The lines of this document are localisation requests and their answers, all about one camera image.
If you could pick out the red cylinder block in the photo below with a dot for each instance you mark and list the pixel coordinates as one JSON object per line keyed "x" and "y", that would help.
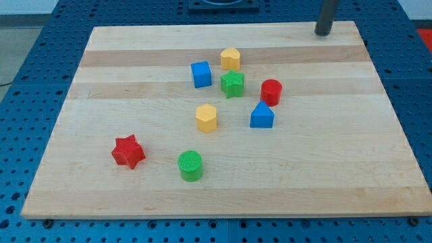
{"x": 271, "y": 92}

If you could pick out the green star block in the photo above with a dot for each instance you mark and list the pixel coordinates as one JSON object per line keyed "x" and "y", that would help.
{"x": 232, "y": 84}

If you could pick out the light wooden board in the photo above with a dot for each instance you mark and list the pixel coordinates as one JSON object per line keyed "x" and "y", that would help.
{"x": 336, "y": 148}

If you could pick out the red star block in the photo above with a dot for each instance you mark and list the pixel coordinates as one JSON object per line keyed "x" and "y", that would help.
{"x": 128, "y": 151}

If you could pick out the blue cube block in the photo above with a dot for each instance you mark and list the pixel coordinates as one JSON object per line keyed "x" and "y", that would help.
{"x": 201, "y": 74}

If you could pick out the yellow hexagon block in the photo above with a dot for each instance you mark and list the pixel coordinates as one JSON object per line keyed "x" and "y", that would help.
{"x": 206, "y": 118}

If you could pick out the green cylinder block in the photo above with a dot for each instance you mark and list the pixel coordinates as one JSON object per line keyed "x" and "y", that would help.
{"x": 190, "y": 164}

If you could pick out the blue triangle block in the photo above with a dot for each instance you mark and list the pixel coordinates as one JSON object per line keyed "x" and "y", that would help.
{"x": 262, "y": 116}

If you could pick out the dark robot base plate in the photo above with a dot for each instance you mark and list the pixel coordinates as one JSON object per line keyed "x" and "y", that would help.
{"x": 222, "y": 5}

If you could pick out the grey cylindrical robot arm rod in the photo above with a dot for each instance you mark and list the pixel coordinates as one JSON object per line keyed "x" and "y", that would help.
{"x": 326, "y": 17}

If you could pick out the yellow heart block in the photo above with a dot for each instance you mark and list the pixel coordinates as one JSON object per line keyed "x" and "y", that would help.
{"x": 230, "y": 59}

